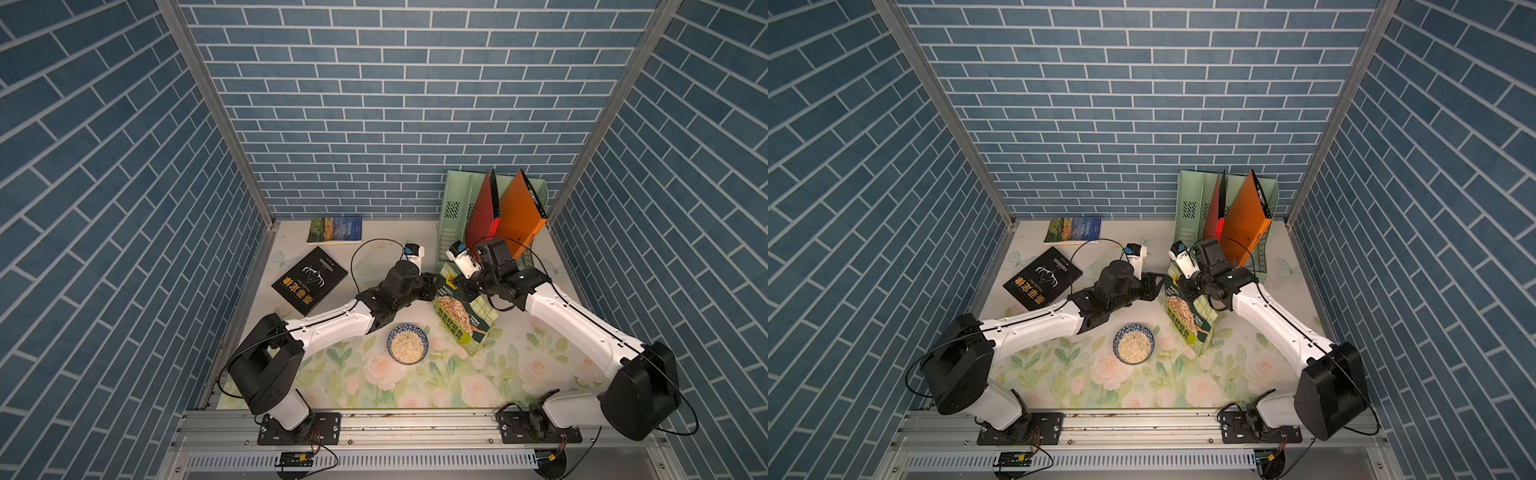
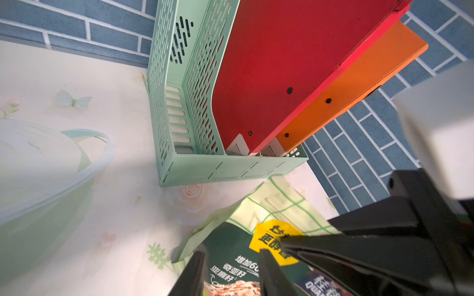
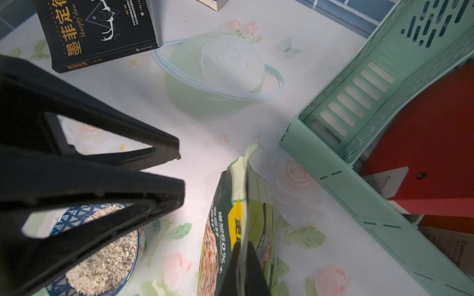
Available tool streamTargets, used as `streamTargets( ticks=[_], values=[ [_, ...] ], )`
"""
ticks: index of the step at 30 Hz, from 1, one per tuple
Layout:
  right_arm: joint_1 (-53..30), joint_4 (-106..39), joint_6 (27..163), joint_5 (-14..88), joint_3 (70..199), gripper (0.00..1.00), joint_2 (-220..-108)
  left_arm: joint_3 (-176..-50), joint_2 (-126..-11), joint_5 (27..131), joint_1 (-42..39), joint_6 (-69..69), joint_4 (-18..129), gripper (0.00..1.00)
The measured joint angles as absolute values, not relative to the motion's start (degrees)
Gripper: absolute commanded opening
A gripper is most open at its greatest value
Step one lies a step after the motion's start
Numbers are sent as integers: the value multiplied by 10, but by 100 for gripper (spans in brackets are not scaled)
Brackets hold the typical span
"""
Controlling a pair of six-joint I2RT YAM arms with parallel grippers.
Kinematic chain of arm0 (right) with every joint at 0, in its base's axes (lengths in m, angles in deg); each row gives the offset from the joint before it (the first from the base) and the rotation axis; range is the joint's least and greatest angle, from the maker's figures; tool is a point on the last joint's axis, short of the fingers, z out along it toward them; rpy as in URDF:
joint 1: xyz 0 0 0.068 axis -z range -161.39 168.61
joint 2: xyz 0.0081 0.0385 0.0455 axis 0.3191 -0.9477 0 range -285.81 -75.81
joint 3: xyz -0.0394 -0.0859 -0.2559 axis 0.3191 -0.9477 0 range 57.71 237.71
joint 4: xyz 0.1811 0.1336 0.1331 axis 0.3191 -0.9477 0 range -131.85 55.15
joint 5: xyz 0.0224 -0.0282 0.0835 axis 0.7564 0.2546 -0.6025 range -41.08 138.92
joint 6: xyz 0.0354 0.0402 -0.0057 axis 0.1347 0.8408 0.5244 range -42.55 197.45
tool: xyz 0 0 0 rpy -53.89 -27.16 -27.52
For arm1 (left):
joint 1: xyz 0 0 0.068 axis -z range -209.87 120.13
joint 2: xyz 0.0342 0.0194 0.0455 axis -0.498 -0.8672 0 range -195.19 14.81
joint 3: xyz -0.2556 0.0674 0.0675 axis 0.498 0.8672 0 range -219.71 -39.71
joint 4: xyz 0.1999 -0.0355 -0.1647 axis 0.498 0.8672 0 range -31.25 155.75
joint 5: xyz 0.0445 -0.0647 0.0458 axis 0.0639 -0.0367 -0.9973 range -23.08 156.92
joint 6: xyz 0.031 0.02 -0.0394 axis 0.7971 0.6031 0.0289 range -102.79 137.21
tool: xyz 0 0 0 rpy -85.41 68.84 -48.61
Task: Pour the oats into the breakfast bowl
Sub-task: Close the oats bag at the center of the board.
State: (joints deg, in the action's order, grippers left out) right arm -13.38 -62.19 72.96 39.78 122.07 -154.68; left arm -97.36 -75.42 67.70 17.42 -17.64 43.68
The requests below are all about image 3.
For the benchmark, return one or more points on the green oats bag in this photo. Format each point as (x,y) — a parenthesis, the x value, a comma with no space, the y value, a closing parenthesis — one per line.
(242,211)

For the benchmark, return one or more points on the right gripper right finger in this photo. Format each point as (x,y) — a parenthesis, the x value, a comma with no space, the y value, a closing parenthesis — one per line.
(245,276)

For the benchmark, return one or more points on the floral table mat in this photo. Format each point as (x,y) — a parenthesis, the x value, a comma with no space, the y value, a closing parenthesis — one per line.
(319,245)

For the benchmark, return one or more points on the orange folder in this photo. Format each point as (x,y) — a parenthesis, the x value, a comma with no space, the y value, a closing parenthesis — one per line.
(454,236)

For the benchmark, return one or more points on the black book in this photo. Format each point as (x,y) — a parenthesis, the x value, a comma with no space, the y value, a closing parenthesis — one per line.
(83,33)

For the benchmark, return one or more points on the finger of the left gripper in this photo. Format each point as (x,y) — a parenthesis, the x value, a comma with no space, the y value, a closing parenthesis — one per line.
(32,100)

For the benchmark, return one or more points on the mint green file rack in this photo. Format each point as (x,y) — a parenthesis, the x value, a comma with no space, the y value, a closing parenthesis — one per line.
(416,44)

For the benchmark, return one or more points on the blue landscape book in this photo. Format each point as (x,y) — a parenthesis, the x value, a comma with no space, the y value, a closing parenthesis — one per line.
(216,5)

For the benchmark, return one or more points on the red folder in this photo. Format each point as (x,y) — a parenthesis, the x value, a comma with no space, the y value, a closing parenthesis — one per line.
(424,162)

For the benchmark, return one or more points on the blue patterned ceramic bowl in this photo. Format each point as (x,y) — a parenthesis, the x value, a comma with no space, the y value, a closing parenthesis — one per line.
(73,218)

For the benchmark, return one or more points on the oats in bowl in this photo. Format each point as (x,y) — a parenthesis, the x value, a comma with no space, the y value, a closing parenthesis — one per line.
(106,268)

